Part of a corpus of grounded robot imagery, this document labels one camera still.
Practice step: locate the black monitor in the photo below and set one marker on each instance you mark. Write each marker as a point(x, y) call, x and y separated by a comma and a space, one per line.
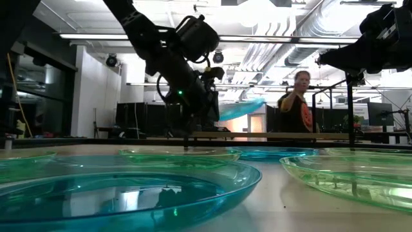
point(380, 114)

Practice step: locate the plant with red flowers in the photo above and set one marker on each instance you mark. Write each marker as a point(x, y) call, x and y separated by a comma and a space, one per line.
point(352, 120)

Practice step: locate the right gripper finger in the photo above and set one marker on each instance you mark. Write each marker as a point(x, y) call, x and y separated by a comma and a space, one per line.
point(347, 51)
point(351, 65)

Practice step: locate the black partition wall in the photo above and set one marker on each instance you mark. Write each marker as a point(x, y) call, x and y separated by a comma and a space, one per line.
point(141, 119)

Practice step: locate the wooden shelf with black posts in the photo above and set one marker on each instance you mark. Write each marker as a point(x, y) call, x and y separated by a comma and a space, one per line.
point(273, 135)

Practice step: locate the black aluminium rig frame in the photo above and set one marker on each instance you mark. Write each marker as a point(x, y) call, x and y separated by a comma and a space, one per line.
point(96, 141)

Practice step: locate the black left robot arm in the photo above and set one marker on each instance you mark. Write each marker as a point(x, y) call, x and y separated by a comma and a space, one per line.
point(135, 25)

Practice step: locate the black ceiling spotlight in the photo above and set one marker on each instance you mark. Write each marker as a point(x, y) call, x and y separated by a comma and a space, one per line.
point(218, 57)
point(111, 60)

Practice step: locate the silver air duct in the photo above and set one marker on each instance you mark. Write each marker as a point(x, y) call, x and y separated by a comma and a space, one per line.
point(305, 48)

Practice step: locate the transparent green plastic plate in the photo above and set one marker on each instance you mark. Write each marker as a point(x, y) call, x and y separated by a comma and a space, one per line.
point(347, 180)
point(180, 154)
point(25, 161)
point(370, 151)

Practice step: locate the white cup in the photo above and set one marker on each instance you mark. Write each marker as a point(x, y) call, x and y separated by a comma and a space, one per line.
point(8, 143)

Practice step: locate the thin black stand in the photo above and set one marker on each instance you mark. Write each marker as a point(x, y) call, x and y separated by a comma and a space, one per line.
point(95, 124)

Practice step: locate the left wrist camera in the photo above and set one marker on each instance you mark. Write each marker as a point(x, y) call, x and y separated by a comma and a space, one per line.
point(217, 73)

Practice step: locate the transparent blue plastic plate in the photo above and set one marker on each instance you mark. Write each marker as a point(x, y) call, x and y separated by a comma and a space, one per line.
point(128, 193)
point(241, 109)
point(273, 154)

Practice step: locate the person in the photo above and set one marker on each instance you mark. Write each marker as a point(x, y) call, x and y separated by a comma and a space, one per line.
point(294, 116)

